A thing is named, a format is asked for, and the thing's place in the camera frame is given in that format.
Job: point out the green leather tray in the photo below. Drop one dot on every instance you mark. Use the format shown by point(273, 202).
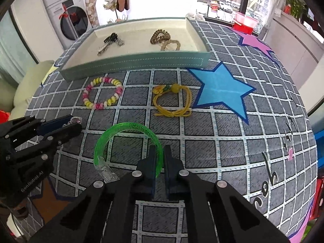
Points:
point(136, 63)

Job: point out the green plastic bangle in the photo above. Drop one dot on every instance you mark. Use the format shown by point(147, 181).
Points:
point(126, 126)

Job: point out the white floor slippers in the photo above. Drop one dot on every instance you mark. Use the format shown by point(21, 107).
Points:
point(195, 16)

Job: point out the white low cabinet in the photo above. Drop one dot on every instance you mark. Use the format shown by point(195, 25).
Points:
point(291, 45)

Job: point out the brown slipper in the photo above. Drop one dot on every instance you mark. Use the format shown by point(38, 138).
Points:
point(121, 2)
point(127, 2)

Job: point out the red patterned cushion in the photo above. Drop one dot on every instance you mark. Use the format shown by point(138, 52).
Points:
point(3, 116)

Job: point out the patterned wrapping paper roll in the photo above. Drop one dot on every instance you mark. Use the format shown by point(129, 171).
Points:
point(91, 10)

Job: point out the pale green sofa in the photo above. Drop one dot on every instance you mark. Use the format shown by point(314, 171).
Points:
point(33, 81)

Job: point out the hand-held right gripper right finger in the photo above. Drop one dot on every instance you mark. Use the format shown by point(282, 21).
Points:
point(170, 167)

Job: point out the black claw hair clip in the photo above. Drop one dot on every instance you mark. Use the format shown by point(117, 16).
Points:
point(110, 38)

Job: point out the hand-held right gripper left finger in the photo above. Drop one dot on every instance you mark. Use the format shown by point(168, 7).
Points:
point(151, 162)

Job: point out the metal shoe rack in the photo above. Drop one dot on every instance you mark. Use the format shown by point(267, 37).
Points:
point(117, 15)

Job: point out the white washing machine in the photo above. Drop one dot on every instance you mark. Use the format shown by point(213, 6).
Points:
point(76, 20)

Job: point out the silver hair clip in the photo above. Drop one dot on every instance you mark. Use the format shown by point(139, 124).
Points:
point(103, 50)

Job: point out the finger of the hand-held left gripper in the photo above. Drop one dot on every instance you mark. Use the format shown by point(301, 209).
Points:
point(65, 133)
point(55, 124)

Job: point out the red mop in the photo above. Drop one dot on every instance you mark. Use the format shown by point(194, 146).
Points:
point(65, 14)

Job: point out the cream plush slipper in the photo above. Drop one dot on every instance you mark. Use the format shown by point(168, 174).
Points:
point(111, 0)

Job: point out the potted green plant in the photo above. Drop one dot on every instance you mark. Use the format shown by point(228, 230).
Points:
point(295, 5)

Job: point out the pink basin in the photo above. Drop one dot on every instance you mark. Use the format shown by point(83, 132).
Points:
point(246, 17)

